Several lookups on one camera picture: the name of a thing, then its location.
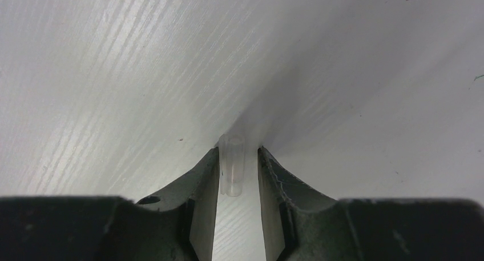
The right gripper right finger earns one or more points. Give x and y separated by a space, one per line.
301 223

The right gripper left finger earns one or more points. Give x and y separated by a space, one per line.
176 222

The clear pen cap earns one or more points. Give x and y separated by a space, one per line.
231 164

